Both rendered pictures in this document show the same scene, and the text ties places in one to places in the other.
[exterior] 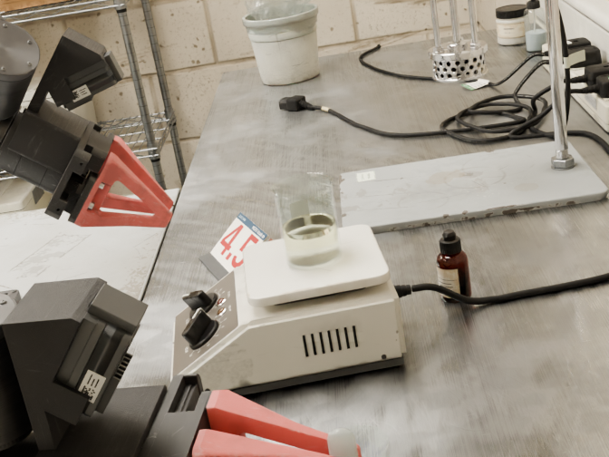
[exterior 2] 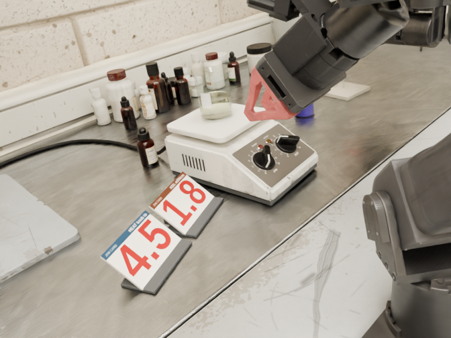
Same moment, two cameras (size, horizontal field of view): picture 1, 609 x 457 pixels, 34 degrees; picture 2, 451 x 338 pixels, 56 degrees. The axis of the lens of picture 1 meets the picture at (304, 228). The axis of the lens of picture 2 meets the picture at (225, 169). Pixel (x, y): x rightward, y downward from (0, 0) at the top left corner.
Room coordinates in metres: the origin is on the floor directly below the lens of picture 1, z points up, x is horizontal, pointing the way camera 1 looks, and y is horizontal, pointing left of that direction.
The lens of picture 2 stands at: (1.23, 0.44, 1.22)
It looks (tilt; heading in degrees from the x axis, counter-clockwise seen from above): 28 degrees down; 226
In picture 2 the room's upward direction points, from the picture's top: 9 degrees counter-clockwise
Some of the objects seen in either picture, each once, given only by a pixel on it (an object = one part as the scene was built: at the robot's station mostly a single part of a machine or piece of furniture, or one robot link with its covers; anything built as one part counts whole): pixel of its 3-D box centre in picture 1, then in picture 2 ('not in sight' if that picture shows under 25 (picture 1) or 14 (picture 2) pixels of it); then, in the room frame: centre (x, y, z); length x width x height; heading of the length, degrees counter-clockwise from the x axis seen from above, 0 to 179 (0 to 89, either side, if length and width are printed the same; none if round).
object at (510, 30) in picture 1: (513, 24); not in sight; (1.84, -0.45, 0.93); 0.06 x 0.06 x 0.06
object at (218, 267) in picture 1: (232, 247); (148, 249); (1.02, 0.08, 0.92); 0.09 x 0.06 x 0.04; 19
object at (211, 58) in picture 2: not in sight; (213, 70); (0.48, -0.32, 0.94); 0.05 x 0.05 x 0.09
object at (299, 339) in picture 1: (291, 313); (234, 148); (0.80, 0.02, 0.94); 0.22 x 0.13 x 0.08; 92
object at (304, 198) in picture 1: (310, 220); (213, 93); (0.80, -0.01, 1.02); 0.06 x 0.05 x 0.08; 42
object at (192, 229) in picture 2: not in sight; (188, 202); (0.93, 0.05, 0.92); 0.09 x 0.06 x 0.04; 19
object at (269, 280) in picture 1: (312, 263); (218, 119); (0.80, 0.00, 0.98); 0.12 x 0.12 x 0.01; 2
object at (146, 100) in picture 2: not in sight; (146, 102); (0.71, -0.31, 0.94); 0.03 x 0.03 x 0.07
